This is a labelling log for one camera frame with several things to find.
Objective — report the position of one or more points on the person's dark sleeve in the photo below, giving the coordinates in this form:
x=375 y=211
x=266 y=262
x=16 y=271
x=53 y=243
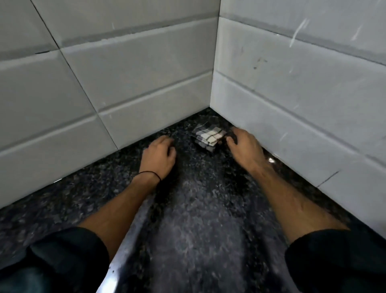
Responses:
x=54 y=262
x=337 y=262

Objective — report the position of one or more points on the person's right dark sleeve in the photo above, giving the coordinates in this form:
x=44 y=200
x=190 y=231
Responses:
x=337 y=262

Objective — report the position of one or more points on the person's left hand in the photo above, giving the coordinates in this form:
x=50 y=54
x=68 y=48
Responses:
x=158 y=158

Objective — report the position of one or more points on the black wrist band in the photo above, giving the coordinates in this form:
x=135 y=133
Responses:
x=150 y=172

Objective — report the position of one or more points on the checkered cleaning cloth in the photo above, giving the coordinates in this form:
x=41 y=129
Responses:
x=208 y=135

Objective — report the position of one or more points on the person's left forearm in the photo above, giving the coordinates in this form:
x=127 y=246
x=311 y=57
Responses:
x=120 y=214

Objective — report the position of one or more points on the person's left dark sleeve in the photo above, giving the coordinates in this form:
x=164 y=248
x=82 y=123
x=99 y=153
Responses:
x=54 y=262

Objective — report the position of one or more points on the person's right forearm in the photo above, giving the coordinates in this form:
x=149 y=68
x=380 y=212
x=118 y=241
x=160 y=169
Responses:
x=295 y=205

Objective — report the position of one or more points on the person's right hand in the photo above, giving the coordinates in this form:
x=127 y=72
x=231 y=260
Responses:
x=248 y=151

